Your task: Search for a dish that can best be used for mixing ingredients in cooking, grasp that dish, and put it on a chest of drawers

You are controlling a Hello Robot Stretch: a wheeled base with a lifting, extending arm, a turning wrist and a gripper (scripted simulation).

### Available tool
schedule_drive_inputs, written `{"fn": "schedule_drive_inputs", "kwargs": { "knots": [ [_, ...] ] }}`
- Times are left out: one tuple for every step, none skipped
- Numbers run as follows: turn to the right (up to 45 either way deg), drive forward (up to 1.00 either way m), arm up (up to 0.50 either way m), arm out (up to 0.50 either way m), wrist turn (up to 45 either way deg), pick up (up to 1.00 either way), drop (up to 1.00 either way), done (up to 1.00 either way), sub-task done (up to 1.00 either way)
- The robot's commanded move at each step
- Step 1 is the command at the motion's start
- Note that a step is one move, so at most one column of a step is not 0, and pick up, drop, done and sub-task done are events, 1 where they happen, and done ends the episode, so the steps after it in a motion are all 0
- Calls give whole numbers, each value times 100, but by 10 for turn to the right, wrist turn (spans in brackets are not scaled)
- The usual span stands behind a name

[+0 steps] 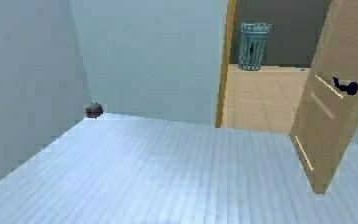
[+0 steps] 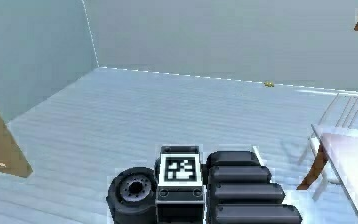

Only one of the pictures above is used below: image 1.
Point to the small dark grey ball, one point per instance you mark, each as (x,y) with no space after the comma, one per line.
(94,110)

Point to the light wooden room door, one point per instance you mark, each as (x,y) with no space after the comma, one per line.
(333,110)

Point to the yellow wooden door frame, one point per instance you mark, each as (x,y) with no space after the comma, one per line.
(224,63)

